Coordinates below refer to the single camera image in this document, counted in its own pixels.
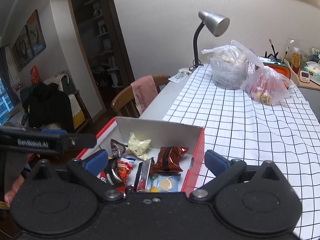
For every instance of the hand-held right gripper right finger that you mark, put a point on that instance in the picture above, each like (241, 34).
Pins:
(215, 162)

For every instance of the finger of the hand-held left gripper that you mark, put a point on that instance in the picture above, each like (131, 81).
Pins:
(53, 131)
(80, 141)

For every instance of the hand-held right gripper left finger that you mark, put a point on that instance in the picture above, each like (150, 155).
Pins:
(97, 160)

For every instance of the dark brown snack packet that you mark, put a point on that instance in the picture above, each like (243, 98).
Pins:
(117, 148)

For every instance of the large red snack packet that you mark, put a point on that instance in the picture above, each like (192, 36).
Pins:
(125, 168)

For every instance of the white blue-edged snack packet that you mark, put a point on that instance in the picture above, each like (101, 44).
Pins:
(131, 160)

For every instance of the cream snack packet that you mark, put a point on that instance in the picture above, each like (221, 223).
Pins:
(137, 146)

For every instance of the dark red foil snack packet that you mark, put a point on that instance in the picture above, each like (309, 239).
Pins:
(167, 158)

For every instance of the maroon silver-edged snack packet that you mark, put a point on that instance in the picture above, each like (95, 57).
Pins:
(142, 177)

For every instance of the light blue cookie packet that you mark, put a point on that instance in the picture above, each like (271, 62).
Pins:
(166, 183)

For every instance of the red cardboard box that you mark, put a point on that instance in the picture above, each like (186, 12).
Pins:
(160, 130)

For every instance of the yellow snack packet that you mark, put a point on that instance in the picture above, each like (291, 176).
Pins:
(154, 190)

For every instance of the person's left hand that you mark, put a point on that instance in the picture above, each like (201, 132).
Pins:
(12, 192)

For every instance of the chair with yellow cushion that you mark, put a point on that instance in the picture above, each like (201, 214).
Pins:
(77, 115)

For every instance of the black jacket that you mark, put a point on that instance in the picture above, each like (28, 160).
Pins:
(47, 105)

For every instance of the white checked tablecloth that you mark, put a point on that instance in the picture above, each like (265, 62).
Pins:
(237, 130)

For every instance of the wooden chair with towel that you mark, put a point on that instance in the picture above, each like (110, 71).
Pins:
(122, 100)

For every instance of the grey curtain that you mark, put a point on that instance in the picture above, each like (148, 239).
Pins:
(5, 75)

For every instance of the pink towel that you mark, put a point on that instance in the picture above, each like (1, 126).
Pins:
(143, 92)

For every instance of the clear plastic bag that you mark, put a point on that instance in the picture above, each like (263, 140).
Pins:
(228, 72)

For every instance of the plastic bag with red contents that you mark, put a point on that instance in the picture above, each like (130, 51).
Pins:
(267, 85)

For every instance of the small paper packets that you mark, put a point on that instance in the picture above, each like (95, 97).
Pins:
(180, 74)

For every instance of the dark wooden bookcase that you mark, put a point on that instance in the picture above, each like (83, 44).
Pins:
(100, 42)

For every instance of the orange storage container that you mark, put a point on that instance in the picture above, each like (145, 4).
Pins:
(282, 70)

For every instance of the white cabinet with wooden top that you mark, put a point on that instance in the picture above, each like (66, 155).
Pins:
(312, 86)

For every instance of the small white timer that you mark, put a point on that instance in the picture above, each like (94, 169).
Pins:
(304, 76)

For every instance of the calligraphy brush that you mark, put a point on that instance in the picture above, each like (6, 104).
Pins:
(273, 48)
(285, 55)

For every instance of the bottle with yellow liquid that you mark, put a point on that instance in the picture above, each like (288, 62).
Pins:
(296, 61)

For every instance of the tissue packet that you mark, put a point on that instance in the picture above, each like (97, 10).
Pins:
(312, 71)

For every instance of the silver desk lamp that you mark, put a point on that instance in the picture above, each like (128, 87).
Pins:
(215, 21)

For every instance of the abstract wall painting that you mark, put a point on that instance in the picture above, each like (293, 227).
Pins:
(25, 46)
(16, 58)
(36, 32)

